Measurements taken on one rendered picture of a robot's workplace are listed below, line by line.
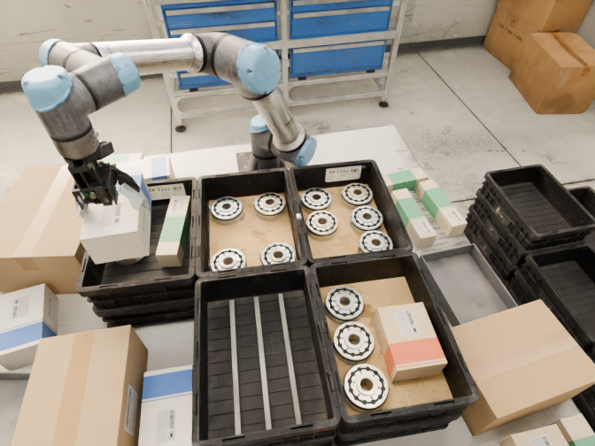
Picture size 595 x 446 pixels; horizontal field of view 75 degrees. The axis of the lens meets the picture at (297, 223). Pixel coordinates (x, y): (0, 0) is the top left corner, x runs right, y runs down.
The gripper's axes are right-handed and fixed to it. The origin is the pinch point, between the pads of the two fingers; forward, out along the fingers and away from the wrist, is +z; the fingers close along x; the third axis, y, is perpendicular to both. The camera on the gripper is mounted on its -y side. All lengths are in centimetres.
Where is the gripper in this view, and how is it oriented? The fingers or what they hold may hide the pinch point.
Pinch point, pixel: (117, 211)
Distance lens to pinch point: 101.8
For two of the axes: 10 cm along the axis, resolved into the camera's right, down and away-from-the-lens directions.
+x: 9.8, -1.6, 1.4
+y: 2.1, 7.4, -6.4
